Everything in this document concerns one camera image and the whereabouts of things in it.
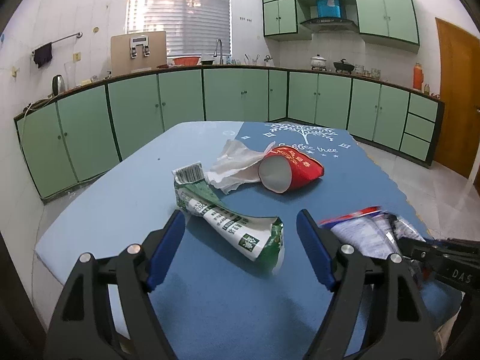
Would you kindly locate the red paper cup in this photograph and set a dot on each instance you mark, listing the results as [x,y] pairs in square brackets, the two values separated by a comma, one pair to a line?
[286,169]

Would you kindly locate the window with white blinds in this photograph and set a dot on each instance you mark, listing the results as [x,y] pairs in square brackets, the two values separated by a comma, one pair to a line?
[191,26]

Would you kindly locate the brown wooden door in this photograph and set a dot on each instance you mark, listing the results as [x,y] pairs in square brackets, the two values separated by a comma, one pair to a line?
[459,91]

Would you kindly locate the blue tablecloth with tree print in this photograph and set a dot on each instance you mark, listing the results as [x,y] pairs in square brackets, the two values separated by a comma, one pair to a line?
[275,316]

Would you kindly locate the green kitchen cabinets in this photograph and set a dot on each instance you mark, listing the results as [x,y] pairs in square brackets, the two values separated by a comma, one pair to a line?
[74,137]
[391,23]

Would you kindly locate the green lower kitchen cabinets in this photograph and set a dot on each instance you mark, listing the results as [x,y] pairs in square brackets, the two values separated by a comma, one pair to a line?
[74,137]

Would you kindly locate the orange thermos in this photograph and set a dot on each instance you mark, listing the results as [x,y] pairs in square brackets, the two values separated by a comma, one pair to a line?
[418,77]

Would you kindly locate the chrome sink faucet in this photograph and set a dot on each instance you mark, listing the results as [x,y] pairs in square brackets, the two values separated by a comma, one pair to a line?
[218,52]

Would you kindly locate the red basin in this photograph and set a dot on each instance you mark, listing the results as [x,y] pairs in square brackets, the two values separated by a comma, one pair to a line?
[186,61]

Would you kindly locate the light blue table mat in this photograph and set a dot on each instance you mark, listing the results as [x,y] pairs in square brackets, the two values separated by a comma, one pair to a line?
[136,197]

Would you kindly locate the white cooking pot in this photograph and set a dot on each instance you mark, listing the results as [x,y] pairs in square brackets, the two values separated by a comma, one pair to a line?
[318,63]

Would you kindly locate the blue box above hood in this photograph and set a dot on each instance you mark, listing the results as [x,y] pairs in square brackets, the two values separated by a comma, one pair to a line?
[329,8]

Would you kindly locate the range hood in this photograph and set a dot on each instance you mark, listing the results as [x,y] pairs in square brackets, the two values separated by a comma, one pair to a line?
[334,24]

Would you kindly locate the green upper kitchen cabinets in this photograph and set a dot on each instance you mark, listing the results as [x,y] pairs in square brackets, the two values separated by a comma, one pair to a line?
[391,23]

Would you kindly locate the metal towel rail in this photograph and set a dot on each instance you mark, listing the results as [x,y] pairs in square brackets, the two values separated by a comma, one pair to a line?
[77,35]

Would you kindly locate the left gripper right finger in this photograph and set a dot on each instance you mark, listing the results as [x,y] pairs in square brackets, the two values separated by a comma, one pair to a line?
[398,325]

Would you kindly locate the black wok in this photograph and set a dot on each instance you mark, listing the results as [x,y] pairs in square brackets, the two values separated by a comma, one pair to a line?
[344,66]

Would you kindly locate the white tissue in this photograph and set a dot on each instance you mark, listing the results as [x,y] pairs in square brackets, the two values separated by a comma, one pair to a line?
[237,165]

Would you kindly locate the green white milk carton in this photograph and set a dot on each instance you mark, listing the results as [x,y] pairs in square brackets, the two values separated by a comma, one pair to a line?
[260,239]

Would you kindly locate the brown cardboard box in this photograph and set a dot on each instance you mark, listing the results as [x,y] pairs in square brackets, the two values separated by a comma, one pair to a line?
[138,52]

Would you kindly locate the steel electric kettle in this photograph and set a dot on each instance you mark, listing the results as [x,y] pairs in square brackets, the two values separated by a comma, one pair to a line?
[58,85]

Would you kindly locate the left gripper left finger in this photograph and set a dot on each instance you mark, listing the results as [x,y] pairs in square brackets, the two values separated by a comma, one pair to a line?
[82,326]

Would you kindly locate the dark towel on rail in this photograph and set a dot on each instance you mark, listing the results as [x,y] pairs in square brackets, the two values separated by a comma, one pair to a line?
[43,55]

